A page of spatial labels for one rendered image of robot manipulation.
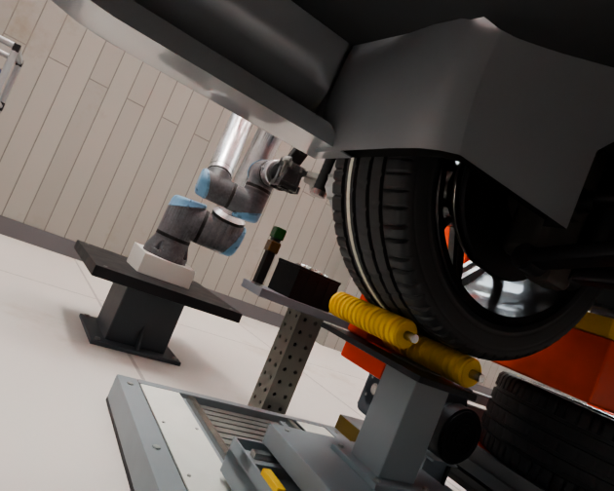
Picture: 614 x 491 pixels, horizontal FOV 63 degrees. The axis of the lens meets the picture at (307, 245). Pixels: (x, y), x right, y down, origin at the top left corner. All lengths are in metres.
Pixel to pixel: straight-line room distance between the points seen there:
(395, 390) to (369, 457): 0.14
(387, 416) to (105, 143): 3.34
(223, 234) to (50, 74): 2.26
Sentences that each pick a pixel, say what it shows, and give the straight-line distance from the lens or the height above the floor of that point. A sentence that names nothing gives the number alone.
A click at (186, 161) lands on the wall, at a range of 4.18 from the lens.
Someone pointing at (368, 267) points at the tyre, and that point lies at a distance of 0.96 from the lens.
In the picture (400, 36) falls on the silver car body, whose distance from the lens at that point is 0.77.
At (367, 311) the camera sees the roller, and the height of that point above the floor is 0.52.
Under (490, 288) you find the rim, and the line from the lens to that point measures 1.25.
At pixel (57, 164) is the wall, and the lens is 4.02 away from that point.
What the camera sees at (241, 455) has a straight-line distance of 1.10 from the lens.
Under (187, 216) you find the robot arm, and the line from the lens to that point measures 2.13.
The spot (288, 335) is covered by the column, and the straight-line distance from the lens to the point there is 1.79.
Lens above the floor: 0.54
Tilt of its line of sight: 3 degrees up
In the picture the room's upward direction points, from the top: 23 degrees clockwise
